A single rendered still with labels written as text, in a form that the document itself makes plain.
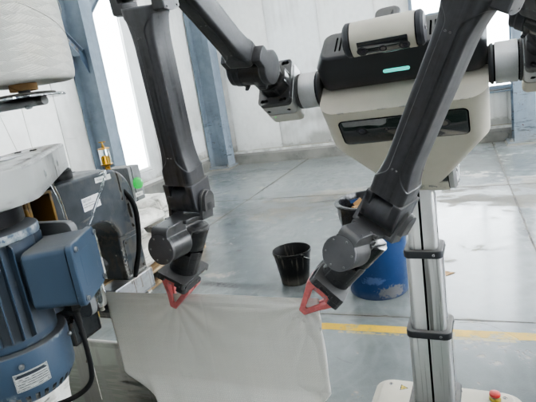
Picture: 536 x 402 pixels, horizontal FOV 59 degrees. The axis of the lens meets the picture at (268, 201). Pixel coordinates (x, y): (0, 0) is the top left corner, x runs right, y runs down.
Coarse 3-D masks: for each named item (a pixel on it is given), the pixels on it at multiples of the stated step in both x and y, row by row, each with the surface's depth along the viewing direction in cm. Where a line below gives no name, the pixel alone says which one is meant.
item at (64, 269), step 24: (48, 240) 68; (72, 240) 65; (96, 240) 73; (24, 264) 63; (48, 264) 63; (72, 264) 63; (96, 264) 71; (48, 288) 64; (72, 288) 64; (96, 288) 70; (72, 312) 69
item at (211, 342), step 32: (128, 320) 105; (160, 320) 102; (192, 320) 99; (224, 320) 95; (256, 320) 92; (288, 320) 89; (320, 320) 87; (128, 352) 108; (160, 352) 104; (192, 352) 101; (224, 352) 97; (256, 352) 94; (288, 352) 91; (320, 352) 89; (160, 384) 105; (192, 384) 103; (224, 384) 99; (256, 384) 96; (288, 384) 94; (320, 384) 91
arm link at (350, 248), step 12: (360, 204) 78; (360, 216) 79; (408, 216) 74; (348, 228) 72; (360, 228) 74; (372, 228) 76; (396, 228) 75; (408, 228) 76; (336, 240) 72; (348, 240) 71; (360, 240) 71; (396, 240) 77; (324, 252) 74; (336, 252) 72; (348, 252) 71; (360, 252) 72; (336, 264) 72; (348, 264) 71; (360, 264) 74
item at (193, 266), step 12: (192, 252) 92; (168, 264) 95; (180, 264) 92; (192, 264) 92; (204, 264) 99; (156, 276) 92; (168, 276) 91; (180, 276) 93; (192, 276) 94; (180, 288) 91
